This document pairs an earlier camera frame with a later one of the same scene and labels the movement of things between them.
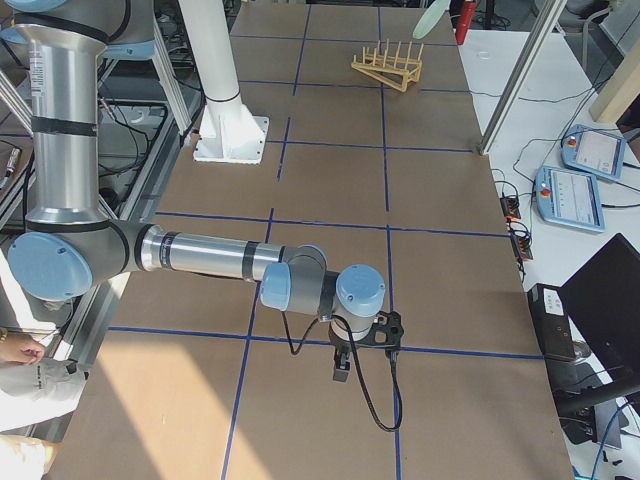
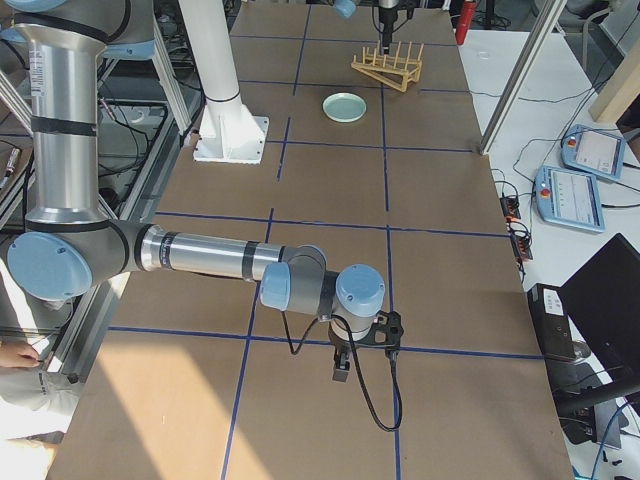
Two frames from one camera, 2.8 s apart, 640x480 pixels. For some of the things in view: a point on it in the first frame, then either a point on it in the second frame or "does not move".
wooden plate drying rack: [395, 71] does not move
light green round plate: [431, 18] -> [344, 107]
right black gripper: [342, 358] does not move
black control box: [553, 323] does not move
